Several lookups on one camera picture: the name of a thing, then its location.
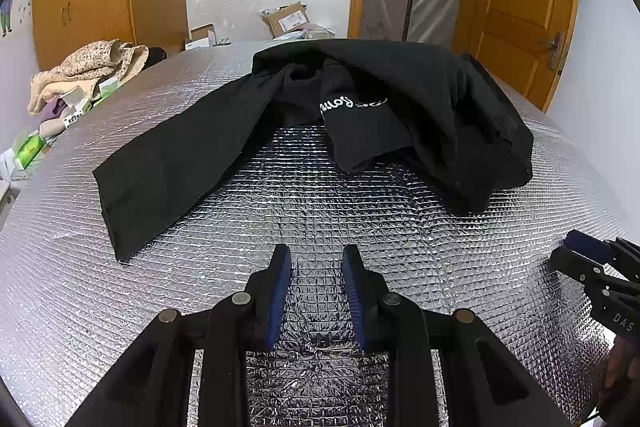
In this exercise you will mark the green tissue pack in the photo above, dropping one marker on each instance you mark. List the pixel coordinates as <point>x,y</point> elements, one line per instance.
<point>110,88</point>
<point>30,152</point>

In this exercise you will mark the silver foil mat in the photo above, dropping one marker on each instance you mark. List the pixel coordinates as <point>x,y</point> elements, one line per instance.
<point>320,207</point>

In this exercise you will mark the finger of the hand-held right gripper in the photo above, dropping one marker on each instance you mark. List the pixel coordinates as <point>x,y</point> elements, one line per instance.
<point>590,247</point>
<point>575,266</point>

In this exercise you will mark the beige folded cloth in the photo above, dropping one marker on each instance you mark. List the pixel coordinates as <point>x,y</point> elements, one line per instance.
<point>52,128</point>

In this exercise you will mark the pale green parcel bag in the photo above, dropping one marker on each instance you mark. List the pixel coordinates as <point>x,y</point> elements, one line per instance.
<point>312,33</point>

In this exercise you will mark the white green medicine box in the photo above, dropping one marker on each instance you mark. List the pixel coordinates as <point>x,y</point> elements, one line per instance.
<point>80,107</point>

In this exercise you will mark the person's right hand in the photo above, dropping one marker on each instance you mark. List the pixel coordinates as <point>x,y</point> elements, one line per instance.
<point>622,367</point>

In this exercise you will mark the brown cardboard box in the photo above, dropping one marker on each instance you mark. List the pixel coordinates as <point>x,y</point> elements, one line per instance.
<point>287,19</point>

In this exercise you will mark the purple folded cloth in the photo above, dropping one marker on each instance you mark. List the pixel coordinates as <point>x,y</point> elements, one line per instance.
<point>52,111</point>

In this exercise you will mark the black pants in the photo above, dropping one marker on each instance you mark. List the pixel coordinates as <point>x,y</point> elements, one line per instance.
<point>175,157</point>

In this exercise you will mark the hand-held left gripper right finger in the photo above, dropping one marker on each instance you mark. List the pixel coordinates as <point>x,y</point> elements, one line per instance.
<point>352,297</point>

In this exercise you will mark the white carton box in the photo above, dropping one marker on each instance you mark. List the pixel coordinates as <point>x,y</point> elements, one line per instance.
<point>200,38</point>

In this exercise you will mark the floral beige blanket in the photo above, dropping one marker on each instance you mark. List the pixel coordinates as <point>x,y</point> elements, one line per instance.
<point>85,62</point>

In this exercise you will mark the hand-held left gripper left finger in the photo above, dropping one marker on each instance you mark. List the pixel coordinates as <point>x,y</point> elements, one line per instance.
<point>280,297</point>

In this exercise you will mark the dark cloth bundle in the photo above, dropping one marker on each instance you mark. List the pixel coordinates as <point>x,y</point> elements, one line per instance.
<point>157,57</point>

